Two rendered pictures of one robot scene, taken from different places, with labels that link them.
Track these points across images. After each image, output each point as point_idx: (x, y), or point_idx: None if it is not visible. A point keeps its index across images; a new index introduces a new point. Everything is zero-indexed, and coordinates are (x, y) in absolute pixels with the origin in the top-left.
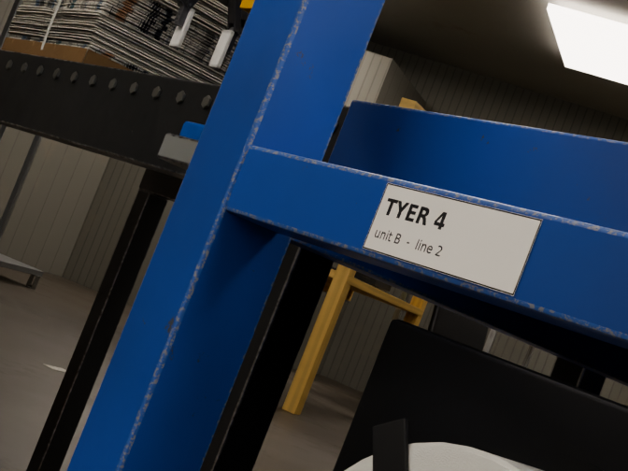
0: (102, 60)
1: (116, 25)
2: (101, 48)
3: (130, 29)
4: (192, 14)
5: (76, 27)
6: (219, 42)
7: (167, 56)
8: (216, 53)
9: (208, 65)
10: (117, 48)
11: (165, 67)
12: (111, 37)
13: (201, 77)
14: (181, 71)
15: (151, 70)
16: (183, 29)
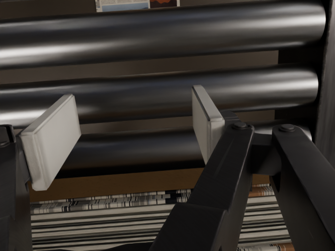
0: (259, 180)
1: (281, 231)
2: (273, 196)
3: (249, 241)
4: (210, 113)
5: None
6: (61, 157)
7: (139, 236)
8: (69, 133)
9: (80, 132)
10: (247, 207)
11: (134, 221)
12: (270, 214)
13: (43, 240)
14: (95, 230)
15: (160, 211)
16: (210, 99)
